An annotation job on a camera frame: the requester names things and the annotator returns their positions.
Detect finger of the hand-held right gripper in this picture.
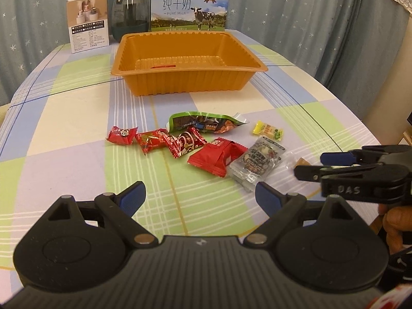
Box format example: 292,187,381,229
294,164,387,182
320,145,412,166

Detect large red snack packet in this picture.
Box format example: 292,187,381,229
187,138,249,177

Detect clear nut snack packet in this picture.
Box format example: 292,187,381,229
229,135,287,193

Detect orange plastic tray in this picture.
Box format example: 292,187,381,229
111,32,269,97

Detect green snack pouch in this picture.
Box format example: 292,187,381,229
166,111,250,135

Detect checked pastel tablecloth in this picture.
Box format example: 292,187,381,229
0,29,406,271

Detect white product box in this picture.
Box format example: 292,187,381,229
66,0,110,54

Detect dark green lidded jar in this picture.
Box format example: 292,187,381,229
111,0,150,43

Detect person's right hand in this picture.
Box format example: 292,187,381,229
378,203,412,258

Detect person's printed clothing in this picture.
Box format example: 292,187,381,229
367,285,412,309

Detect red candy with white print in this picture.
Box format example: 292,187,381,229
106,125,139,145

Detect blue milk carton box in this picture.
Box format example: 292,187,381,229
147,0,230,33

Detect blue starry curtain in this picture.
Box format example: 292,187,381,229
0,0,412,104

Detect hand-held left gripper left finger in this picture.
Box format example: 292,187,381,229
27,181,159,248

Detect yellow candy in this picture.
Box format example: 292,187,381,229
252,121,285,141

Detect shiny red candy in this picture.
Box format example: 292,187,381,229
135,129,169,156

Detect small brown candy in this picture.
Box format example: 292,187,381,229
286,153,311,171

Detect dark red brown candy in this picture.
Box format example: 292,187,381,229
164,127,207,159

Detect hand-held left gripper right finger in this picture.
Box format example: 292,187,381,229
243,182,374,247

